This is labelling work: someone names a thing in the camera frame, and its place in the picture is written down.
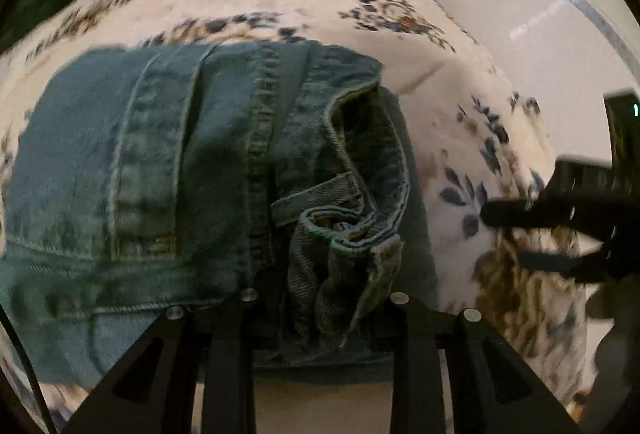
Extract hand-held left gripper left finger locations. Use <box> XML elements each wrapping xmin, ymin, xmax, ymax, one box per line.
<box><xmin>62</xmin><ymin>289</ymin><xmax>259</xmax><ymax>434</ymax></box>

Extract blue denim pants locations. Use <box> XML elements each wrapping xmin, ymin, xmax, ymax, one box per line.
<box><xmin>0</xmin><ymin>39</ymin><xmax>442</xmax><ymax>389</ymax></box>

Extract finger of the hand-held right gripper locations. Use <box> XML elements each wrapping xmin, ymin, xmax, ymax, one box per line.
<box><xmin>479</xmin><ymin>197</ymin><xmax>576</xmax><ymax>231</ymax></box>
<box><xmin>517</xmin><ymin>250</ymin><xmax>606</xmax><ymax>284</ymax></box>

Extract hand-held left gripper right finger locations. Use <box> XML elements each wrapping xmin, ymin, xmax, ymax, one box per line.
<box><xmin>389</xmin><ymin>291</ymin><xmax>585</xmax><ymax>434</ymax></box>

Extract white bed headboard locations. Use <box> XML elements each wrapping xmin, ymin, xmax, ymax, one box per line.
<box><xmin>369</xmin><ymin>0</ymin><xmax>640</xmax><ymax>175</ymax></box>

